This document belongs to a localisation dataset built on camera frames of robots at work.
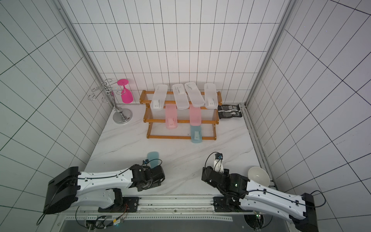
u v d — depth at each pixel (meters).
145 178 0.59
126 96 1.03
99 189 0.47
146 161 0.76
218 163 0.65
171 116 0.90
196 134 0.97
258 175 0.80
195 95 0.84
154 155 0.92
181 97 0.84
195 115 0.91
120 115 1.09
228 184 0.53
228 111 1.13
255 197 0.49
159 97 0.84
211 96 0.83
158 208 0.72
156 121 0.90
